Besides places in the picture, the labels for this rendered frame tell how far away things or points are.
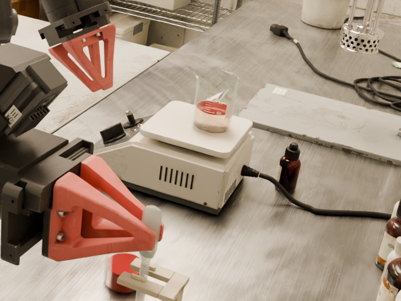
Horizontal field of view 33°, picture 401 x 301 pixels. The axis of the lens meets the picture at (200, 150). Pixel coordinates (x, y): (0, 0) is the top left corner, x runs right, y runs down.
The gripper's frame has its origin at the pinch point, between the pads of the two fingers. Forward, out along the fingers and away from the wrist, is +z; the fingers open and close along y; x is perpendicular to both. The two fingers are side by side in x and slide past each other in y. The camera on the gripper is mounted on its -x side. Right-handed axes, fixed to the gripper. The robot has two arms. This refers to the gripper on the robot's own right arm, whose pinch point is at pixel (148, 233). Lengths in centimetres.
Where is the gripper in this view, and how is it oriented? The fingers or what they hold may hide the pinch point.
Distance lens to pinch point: 49.6
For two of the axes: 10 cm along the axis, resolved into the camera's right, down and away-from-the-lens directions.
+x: -1.5, 8.9, 4.3
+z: 9.2, 2.9, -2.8
